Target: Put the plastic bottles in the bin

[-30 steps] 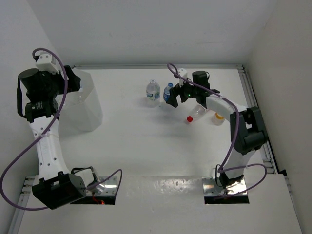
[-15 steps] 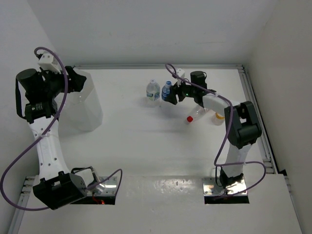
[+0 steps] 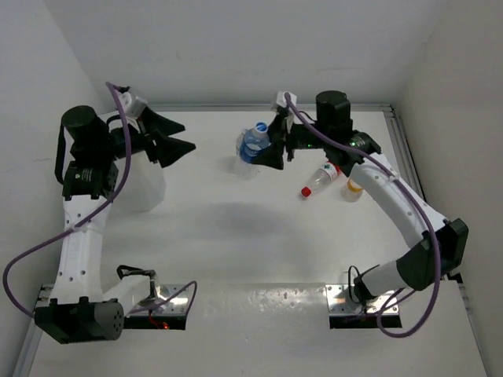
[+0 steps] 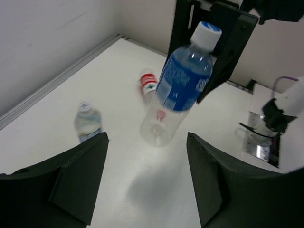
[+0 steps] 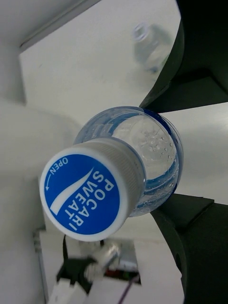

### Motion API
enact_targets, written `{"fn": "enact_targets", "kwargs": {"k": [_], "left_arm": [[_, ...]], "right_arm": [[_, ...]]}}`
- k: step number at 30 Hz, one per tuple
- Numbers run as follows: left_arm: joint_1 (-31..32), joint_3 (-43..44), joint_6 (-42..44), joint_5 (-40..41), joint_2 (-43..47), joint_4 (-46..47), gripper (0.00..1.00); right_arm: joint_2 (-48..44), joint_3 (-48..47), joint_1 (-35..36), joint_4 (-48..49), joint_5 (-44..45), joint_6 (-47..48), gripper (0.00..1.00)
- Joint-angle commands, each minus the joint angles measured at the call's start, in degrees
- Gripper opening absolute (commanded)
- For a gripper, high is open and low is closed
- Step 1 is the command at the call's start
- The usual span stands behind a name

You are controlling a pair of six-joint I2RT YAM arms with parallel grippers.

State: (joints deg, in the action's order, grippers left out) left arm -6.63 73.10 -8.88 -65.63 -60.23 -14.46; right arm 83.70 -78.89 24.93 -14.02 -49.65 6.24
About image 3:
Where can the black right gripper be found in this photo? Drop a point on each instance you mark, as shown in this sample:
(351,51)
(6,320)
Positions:
(279,137)

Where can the red label clear bottle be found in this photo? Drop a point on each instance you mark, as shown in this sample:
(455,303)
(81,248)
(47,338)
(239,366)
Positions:
(321,179)

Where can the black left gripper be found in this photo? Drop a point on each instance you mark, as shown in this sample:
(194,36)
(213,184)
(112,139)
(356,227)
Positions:
(167,148)

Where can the metal base plate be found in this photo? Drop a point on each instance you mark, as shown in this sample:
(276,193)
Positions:
(173,300)
(341,305)

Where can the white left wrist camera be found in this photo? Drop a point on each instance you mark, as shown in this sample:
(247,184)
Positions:
(132,102)

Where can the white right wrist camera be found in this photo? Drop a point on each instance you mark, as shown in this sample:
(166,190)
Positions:
(282,101)

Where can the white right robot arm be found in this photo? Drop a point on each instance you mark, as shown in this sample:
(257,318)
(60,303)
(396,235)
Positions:
(436,243)

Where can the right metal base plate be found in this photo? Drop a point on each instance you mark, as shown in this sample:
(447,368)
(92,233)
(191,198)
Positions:
(341,305)

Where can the translucent white plastic bin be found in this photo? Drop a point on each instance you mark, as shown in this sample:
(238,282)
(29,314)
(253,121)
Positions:
(145,187)

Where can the yellow cap small bottle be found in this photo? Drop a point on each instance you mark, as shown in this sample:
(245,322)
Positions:
(352,192)

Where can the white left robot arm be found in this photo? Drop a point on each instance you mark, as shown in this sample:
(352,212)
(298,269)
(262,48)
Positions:
(78,310)

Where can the blue label Pocari bottle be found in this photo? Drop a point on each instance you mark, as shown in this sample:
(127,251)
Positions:
(254,141)

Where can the clear bottle white label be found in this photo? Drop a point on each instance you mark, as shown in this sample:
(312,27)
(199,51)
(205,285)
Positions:
(243,170)

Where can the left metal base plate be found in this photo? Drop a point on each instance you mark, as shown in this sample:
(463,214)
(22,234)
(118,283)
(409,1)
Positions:
(173,300)

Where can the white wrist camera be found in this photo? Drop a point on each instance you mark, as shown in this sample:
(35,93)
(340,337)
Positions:
(282,101)
(132,102)

